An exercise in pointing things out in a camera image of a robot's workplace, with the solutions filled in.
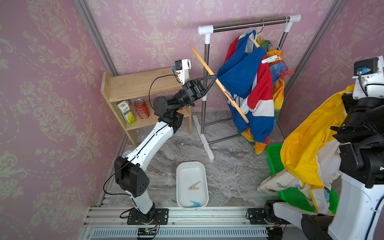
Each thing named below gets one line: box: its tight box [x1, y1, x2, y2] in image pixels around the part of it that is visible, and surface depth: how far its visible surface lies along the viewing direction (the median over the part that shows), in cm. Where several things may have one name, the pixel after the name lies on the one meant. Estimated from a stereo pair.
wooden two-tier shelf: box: [179, 105, 193, 135], surface depth 93 cm
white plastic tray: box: [176, 161, 209, 210], surface depth 85 cm
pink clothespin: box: [188, 181, 201, 190], surface depth 85 cm
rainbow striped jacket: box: [226, 30, 288, 156], surface depth 67 cm
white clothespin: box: [261, 55, 281, 64], surface depth 59 cm
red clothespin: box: [279, 70, 295, 76], surface depth 64 cm
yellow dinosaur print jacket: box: [257, 85, 354, 214], surface depth 53 cm
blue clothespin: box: [189, 200, 202, 208], surface depth 79 cm
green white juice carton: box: [117, 100, 137, 125], surface depth 80 cm
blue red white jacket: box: [218, 29, 275, 144], surface depth 67 cm
